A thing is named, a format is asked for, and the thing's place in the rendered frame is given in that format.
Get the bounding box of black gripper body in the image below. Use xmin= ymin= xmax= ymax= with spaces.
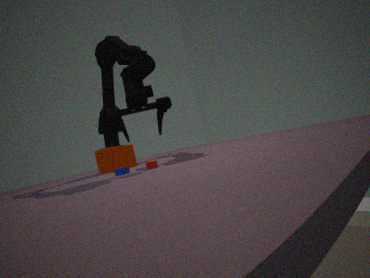
xmin=105 ymin=83 xmax=172 ymax=121

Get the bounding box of blue block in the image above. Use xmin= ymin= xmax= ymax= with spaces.
xmin=114 ymin=166 xmax=130 ymax=176

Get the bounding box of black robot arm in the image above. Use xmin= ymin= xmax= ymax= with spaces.
xmin=95 ymin=36 xmax=155 ymax=148

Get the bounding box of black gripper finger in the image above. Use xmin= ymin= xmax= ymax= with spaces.
xmin=156 ymin=108 xmax=167 ymax=135
xmin=111 ymin=118 xmax=129 ymax=142

